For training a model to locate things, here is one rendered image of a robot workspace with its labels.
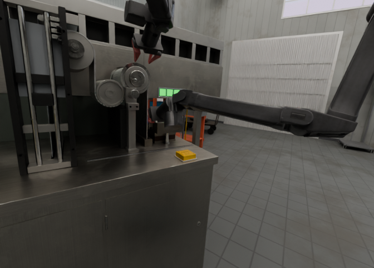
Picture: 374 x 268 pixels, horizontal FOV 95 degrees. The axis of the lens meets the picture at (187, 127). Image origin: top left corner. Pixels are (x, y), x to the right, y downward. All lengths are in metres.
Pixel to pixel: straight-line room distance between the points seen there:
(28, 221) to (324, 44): 6.88
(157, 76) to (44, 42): 0.73
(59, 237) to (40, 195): 0.18
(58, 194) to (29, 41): 0.48
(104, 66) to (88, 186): 0.77
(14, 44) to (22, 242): 0.59
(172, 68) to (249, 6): 6.37
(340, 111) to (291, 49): 6.30
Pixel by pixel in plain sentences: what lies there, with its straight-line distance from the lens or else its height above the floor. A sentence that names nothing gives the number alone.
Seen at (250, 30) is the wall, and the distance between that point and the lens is 7.25.
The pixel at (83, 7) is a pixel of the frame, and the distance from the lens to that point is 1.26.
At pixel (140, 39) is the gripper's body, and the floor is 1.38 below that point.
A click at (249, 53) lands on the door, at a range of 6.99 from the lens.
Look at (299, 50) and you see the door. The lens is 6.79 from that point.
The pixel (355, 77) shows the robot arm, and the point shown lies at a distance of 0.59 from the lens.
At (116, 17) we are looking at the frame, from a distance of 1.28.
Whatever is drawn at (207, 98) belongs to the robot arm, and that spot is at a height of 1.19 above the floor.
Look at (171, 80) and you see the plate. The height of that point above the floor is 1.28.
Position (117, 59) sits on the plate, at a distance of 1.23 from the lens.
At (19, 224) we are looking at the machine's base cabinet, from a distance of 0.73.
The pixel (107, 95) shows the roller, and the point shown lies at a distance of 0.87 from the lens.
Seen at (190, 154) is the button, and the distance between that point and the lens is 0.79.
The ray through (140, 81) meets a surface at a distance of 0.89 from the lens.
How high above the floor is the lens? 1.21
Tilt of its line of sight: 12 degrees down
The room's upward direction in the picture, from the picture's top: 4 degrees clockwise
